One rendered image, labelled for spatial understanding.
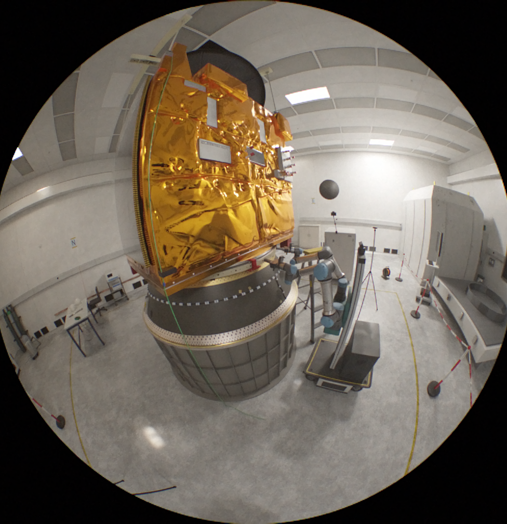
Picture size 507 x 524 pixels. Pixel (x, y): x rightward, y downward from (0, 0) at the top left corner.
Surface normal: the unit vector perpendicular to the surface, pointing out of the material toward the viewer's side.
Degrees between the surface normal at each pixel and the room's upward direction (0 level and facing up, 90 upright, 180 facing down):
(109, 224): 90
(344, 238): 90
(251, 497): 0
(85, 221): 90
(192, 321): 62
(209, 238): 88
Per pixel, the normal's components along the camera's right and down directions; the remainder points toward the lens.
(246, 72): 0.43, 0.77
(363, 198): -0.57, 0.31
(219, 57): 0.26, 0.75
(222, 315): 0.22, -0.20
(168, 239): 0.64, 0.40
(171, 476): -0.10, -0.94
